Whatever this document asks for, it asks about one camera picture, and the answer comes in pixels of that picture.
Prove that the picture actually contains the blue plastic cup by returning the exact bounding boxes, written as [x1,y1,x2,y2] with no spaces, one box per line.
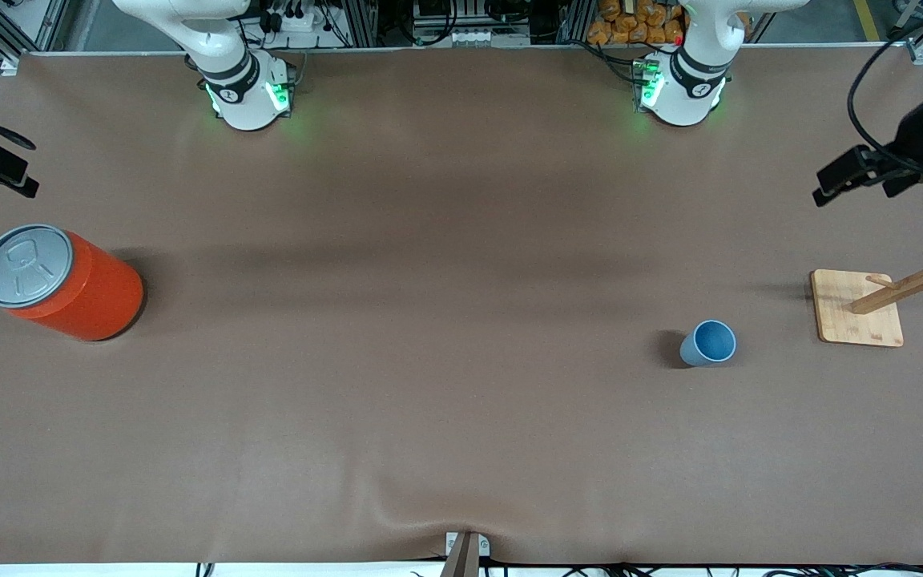
[679,320,737,369]

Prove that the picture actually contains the wooden mug tree rack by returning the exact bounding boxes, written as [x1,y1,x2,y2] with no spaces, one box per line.
[810,215,923,348]

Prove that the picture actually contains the red can with grey lid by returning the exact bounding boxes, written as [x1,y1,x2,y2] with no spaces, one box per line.
[0,224,145,343]

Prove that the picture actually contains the orange snack bags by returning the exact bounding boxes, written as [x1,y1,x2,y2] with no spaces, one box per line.
[587,0,688,46]

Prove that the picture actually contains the white power strip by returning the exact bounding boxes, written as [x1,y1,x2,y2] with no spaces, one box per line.
[265,6,336,34]

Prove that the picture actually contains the white socket bar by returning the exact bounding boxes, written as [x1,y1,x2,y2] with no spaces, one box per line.
[447,27,512,47]

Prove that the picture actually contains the brown table mat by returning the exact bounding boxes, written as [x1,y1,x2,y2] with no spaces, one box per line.
[0,44,923,566]

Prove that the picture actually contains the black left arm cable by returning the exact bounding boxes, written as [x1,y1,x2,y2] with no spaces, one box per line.
[847,32,923,173]

